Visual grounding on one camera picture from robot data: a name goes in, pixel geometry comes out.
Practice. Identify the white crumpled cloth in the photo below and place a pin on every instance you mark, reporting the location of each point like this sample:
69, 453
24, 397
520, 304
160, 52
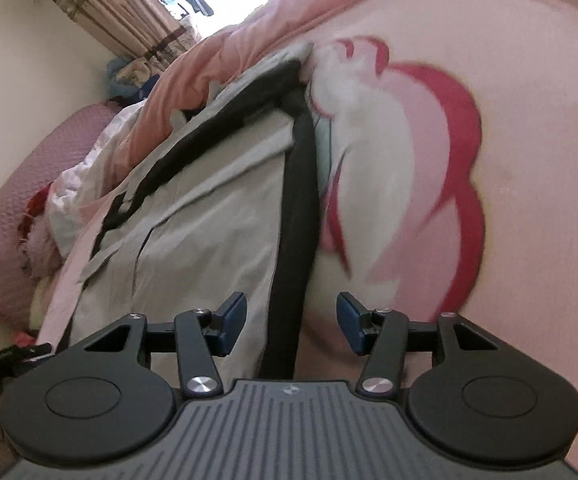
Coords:
84, 185

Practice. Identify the pile of blue clothes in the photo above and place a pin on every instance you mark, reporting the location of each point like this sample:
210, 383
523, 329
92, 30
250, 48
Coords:
131, 77

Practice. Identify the pink duvet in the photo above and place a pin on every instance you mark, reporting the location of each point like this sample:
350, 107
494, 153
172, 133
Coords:
189, 65

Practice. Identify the striped beige curtain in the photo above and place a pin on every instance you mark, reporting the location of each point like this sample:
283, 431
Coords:
109, 5

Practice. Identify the red patterned cloth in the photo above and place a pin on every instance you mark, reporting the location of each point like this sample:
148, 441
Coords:
31, 215

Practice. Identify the pink textured cushion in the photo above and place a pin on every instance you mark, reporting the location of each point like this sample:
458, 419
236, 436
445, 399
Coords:
19, 170

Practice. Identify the grey garment with black trim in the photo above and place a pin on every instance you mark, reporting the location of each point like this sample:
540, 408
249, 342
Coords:
209, 200

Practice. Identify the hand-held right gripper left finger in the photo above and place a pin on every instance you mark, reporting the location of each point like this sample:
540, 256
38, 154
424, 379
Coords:
234, 320

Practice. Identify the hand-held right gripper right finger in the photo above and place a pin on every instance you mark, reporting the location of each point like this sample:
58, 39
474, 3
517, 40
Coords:
350, 320

